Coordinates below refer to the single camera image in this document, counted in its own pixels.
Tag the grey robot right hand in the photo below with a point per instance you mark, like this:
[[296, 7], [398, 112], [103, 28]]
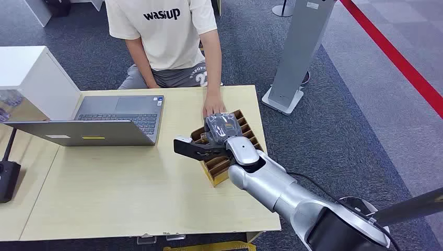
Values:
[[221, 128]]

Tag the person's left hand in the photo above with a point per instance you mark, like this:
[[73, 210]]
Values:
[[213, 104]]

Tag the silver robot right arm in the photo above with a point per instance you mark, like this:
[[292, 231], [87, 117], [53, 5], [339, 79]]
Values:
[[270, 183]]

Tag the person's left forearm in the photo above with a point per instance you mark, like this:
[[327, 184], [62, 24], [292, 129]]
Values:
[[211, 62]]

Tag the person's right forearm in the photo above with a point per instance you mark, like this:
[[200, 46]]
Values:
[[143, 62]]

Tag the wooden slotted card holder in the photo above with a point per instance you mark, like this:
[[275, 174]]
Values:
[[218, 167]]

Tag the person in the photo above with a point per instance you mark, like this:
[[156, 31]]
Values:
[[166, 38]]

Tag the grey kiosk pillar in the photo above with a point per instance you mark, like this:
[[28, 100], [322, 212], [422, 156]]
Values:
[[297, 52]]

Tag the grey laptop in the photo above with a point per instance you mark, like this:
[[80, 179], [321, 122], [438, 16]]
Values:
[[104, 133]]

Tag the round stanchion base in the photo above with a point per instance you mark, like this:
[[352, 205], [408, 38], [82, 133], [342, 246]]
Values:
[[282, 11]]

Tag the black object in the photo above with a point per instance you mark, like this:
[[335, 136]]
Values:
[[57, 7]]

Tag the white cabinet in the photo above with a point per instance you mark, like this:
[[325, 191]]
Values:
[[31, 76]]

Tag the red floor tape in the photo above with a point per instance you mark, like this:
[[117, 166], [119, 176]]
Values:
[[398, 57]]

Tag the white furniture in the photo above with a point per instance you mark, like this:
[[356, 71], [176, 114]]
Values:
[[38, 10]]

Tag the dark grey tube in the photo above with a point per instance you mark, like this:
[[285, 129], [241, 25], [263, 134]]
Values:
[[412, 206]]

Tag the black stand device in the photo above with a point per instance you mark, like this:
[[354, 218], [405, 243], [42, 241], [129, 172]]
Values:
[[8, 176]]

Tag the black camera bracket plate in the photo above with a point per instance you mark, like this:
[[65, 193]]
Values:
[[193, 149]]

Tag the clear table bracket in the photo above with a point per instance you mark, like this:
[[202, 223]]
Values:
[[146, 239], [174, 237]]

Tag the yellow frame piece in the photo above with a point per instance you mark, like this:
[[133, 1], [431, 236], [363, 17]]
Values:
[[214, 247]]

